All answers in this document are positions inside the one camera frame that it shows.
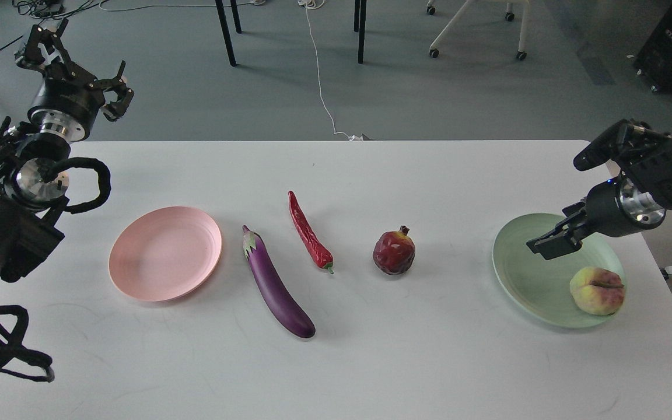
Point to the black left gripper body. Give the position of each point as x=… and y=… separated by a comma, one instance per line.
x=63, y=108

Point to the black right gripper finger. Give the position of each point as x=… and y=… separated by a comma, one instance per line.
x=565, y=238

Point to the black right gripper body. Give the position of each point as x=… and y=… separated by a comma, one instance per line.
x=615, y=208

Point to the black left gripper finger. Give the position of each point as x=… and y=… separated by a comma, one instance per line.
x=114, y=110
x=44, y=52

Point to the peach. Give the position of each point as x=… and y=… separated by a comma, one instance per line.
x=597, y=291

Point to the red pomegranate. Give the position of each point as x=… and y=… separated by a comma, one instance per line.
x=394, y=253

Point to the red chili pepper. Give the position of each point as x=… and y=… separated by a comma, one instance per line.
x=319, y=254

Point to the purple eggplant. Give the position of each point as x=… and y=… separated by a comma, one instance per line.
x=280, y=302

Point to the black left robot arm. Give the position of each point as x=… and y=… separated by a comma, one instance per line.
x=40, y=180

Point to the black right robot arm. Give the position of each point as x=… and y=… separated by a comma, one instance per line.
x=643, y=155

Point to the green plate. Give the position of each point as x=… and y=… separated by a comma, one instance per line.
x=542, y=287

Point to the black table leg left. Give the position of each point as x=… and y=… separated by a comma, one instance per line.
x=225, y=27

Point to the black table leg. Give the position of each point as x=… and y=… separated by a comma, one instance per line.
x=359, y=27
x=225, y=27

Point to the pink plate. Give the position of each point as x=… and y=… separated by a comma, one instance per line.
x=165, y=254

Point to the white office chair base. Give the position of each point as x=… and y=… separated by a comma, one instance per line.
x=512, y=30

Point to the black table leg right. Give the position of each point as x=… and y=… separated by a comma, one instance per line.
x=359, y=27

